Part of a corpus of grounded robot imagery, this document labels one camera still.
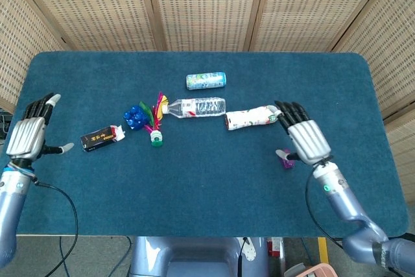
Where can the pink plastic basket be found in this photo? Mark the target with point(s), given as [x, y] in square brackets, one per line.
[311, 271]

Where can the clear plastic water bottle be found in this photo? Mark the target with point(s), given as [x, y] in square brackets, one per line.
[201, 107]

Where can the red white small box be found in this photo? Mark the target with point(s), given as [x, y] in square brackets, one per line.
[275, 248]

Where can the white-label tea bottle yellow cap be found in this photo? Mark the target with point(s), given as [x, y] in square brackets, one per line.
[246, 119]

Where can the blue-grey robot torso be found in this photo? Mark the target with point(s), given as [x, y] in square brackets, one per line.
[194, 257]

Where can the blue toy block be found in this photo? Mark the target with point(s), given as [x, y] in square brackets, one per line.
[134, 118]

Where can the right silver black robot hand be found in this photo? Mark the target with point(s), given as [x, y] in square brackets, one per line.
[308, 140]

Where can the blue felt table cover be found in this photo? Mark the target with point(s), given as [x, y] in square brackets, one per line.
[194, 192]

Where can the purple toy block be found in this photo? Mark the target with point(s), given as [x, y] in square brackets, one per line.
[288, 164]

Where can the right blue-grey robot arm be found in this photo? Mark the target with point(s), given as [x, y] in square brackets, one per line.
[343, 199]

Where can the feather shuttlecock green base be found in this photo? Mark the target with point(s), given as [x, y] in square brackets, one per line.
[155, 137]

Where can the black opened carton box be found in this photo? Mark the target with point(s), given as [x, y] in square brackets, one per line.
[97, 140]

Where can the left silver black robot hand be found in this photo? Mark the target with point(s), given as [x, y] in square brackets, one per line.
[27, 134]

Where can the woven rattan folding screen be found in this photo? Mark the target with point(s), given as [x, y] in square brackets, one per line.
[207, 4]

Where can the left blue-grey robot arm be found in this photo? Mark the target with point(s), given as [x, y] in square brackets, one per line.
[11, 209]

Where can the light blue drink can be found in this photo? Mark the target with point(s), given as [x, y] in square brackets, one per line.
[206, 81]

